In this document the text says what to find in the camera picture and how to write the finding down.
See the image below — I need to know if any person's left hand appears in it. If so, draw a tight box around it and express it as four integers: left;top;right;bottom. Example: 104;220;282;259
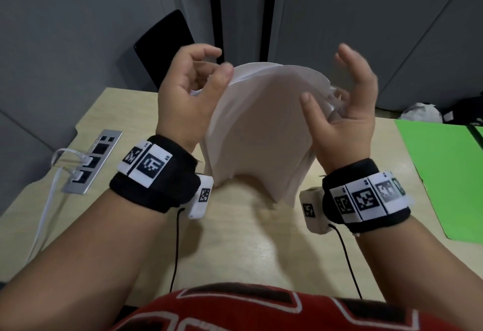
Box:
155;43;234;154

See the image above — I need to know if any person's right hand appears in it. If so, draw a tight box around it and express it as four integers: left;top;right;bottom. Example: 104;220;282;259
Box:
300;43;379;175

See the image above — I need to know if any pile of white papers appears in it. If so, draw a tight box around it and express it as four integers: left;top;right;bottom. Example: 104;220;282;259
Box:
190;62;350;209

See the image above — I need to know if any green folder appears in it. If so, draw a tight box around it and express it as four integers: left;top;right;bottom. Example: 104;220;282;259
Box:
394;118;483;245

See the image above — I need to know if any person's right forearm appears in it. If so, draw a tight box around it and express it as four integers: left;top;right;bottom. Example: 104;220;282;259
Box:
354;215;483;331

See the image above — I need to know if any person's left forearm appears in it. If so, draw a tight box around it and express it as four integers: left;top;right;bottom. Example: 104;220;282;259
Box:
0;191;169;331

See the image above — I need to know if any person's red shirt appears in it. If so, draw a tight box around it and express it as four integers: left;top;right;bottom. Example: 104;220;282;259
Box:
109;283;465;331

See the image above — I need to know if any black marker wristband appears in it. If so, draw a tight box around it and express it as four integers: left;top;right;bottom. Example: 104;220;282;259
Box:
109;134;201;214
321;158;412;234

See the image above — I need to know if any black chair back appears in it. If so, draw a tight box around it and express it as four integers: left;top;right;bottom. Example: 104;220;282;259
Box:
134;9;197;92

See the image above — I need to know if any white plastic bag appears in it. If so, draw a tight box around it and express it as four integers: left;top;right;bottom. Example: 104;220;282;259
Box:
399;102;443;124

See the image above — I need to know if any black bag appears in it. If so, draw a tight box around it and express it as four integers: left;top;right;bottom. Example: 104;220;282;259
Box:
443;92;483;127

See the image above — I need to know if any silver desk socket panel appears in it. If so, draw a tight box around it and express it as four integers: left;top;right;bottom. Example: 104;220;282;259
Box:
61;129;124;195

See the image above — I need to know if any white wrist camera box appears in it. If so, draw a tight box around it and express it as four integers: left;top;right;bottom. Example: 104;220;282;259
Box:
187;174;215;220
300;187;335;235

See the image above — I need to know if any white plug cable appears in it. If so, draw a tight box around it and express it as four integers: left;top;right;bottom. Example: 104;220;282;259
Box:
51;148;91;165
24;166;86;267

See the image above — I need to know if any thin black cable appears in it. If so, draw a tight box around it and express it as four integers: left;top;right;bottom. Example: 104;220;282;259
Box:
329;223;364;300
169;207;186;294

